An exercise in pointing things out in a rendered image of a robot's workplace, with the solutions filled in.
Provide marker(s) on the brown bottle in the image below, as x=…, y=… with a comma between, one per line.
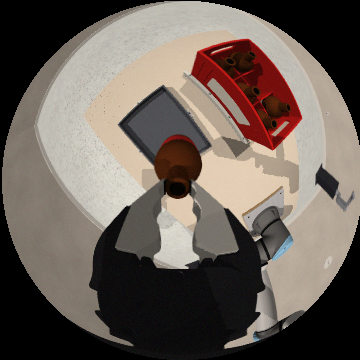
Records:
x=268, y=122
x=274, y=106
x=244, y=62
x=251, y=92
x=227, y=65
x=178, y=161

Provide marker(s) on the red box with cut-out openings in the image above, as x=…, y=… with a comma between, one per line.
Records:
x=265, y=76

